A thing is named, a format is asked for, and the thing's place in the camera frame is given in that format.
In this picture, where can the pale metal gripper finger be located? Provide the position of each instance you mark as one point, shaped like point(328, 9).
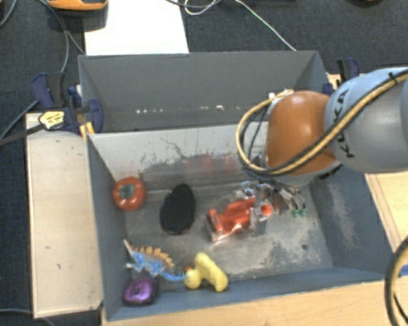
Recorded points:
point(249, 191)
point(258, 223)

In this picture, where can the orange and white toy tool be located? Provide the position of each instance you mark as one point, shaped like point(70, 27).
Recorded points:
point(231, 218)

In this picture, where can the yellow rubber duck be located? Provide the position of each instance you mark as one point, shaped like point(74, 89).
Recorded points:
point(209, 272)

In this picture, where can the black egg-shaped object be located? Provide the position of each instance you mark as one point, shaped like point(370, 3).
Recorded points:
point(177, 209)

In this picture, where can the blue and orange toy dinosaur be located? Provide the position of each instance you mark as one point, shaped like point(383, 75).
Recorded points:
point(152, 263)

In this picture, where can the grey metal bin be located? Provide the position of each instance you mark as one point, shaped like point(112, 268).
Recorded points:
point(191, 89)

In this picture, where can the red toy tomato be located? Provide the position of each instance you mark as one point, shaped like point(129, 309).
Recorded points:
point(129, 193)

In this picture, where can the purple round toy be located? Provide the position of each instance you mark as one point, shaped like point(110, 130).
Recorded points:
point(139, 292)

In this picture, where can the pale wood board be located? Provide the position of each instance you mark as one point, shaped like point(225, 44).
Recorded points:
point(62, 212)

